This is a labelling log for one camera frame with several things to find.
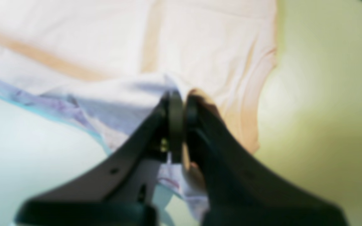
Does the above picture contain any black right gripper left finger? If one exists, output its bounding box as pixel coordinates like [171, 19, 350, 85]
[14, 90, 183, 226]

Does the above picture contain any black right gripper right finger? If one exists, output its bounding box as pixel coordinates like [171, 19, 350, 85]
[185, 95, 348, 226]

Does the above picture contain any pink T-shirt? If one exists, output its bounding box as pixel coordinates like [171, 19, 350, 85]
[0, 0, 278, 222]

